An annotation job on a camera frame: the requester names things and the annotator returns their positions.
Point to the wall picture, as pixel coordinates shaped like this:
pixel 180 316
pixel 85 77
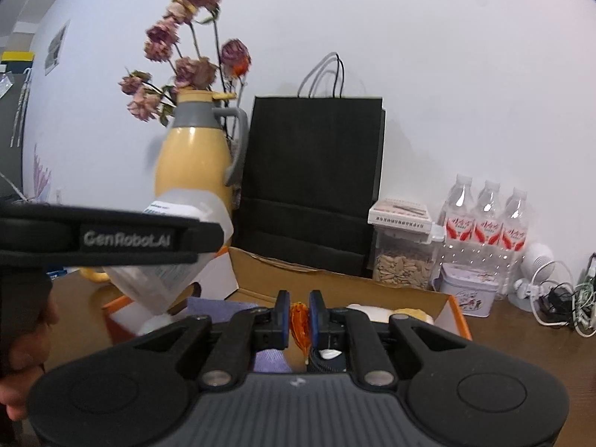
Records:
pixel 57 46

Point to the purple flower wall sticker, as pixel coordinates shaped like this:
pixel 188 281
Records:
pixel 42 177

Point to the yellow and white plush toy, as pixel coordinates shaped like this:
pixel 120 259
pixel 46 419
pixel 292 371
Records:
pixel 419 314

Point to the person's left hand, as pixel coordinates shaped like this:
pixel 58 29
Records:
pixel 28 349

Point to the black paper bag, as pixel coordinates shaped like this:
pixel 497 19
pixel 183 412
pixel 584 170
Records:
pixel 312 172

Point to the clear folded umbrella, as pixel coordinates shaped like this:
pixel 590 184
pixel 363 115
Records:
pixel 21 102

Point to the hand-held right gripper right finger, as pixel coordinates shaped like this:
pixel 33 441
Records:
pixel 316 316

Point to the small white desk fan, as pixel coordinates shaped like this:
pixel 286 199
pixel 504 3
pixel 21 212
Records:
pixel 538 256

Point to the dark pump bottle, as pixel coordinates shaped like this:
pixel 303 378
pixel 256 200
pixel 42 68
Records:
pixel 593 265

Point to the yellow thermos jug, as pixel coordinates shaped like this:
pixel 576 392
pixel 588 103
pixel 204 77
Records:
pixel 195 158

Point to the translucent labelled plastic container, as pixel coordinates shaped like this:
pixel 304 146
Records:
pixel 153 284

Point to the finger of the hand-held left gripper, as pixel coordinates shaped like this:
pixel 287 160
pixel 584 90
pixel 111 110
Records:
pixel 209 242

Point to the lavender tin box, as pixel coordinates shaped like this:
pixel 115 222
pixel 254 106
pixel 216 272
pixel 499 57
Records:
pixel 465 293

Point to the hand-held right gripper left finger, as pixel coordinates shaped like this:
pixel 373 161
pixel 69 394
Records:
pixel 281 316

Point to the dried rose bouquet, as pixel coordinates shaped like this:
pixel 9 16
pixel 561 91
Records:
pixel 195 70

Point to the red cardboard box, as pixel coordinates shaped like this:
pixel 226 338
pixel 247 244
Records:
pixel 372 288

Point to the yellow mug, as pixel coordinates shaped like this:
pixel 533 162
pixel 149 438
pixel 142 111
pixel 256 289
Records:
pixel 93 274

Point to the flat printed box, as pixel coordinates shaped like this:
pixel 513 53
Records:
pixel 398 209

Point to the clear water bottle red label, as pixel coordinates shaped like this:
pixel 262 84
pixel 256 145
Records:
pixel 456 214
pixel 513 242
pixel 488 223

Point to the clear seed container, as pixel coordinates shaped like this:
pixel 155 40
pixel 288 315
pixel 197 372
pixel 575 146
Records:
pixel 400 267

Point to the dark grey refrigerator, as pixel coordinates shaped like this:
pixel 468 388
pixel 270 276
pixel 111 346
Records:
pixel 7 149

